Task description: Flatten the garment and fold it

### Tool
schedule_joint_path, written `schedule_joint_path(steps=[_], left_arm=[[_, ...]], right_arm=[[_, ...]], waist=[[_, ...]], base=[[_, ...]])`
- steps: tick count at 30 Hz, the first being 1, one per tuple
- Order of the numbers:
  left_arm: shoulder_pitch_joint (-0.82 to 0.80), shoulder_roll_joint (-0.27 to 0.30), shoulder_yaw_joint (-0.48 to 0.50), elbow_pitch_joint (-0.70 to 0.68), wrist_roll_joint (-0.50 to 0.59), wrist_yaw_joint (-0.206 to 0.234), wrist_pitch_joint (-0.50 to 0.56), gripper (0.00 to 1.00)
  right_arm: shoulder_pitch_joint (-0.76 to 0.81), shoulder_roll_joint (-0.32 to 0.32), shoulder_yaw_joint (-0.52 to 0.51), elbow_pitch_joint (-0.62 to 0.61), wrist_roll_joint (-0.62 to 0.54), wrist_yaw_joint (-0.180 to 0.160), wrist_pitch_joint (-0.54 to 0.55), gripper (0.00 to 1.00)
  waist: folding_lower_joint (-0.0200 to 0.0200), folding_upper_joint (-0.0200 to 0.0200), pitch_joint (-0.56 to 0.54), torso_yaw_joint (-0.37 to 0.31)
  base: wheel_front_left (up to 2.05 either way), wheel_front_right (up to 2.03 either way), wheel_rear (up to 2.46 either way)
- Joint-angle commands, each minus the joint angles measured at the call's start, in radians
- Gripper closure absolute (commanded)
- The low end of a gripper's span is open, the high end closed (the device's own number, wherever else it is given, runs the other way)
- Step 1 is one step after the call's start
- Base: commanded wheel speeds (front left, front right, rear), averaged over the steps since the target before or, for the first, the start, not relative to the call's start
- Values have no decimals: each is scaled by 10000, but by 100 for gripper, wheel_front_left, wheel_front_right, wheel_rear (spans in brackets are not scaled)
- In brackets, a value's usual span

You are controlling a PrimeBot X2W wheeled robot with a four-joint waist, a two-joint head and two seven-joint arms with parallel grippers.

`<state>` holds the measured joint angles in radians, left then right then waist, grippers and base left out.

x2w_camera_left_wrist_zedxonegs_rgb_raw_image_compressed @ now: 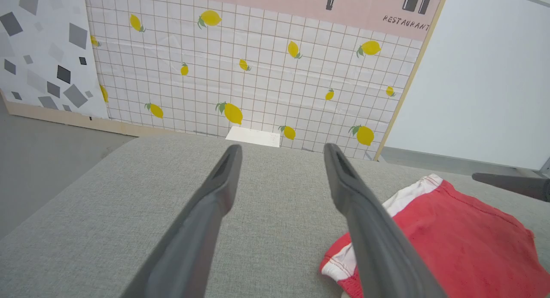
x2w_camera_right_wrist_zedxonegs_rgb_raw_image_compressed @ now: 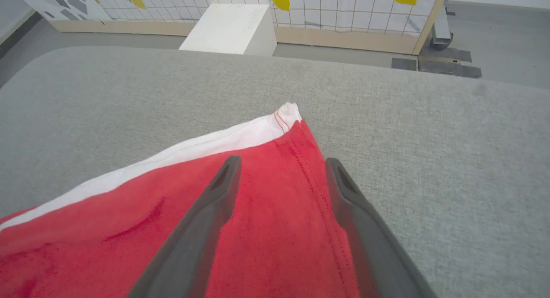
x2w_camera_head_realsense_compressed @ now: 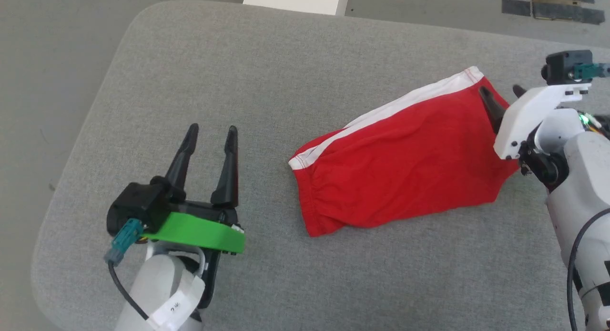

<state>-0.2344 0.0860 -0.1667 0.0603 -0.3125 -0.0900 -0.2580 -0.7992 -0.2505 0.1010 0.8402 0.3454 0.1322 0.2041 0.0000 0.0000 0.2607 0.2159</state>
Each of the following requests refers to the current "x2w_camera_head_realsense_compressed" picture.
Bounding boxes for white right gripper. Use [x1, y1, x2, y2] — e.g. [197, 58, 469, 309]
[478, 83, 592, 160]

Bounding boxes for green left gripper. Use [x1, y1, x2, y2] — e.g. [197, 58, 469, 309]
[142, 123, 245, 255]

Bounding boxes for left black cable teal plug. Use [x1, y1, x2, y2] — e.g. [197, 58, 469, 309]
[103, 218, 150, 322]

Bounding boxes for white paper label band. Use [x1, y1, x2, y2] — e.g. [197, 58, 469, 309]
[146, 273, 206, 331]

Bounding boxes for long black floor tape patch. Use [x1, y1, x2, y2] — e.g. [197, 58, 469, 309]
[532, 0, 606, 26]

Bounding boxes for red shorts with white stripes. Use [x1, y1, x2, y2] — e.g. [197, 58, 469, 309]
[288, 66, 521, 238]

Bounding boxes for small black floor tape patch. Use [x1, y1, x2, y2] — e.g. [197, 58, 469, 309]
[501, 0, 531, 17]

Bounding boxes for grey fabric sofa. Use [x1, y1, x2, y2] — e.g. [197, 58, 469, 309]
[30, 0, 610, 331]

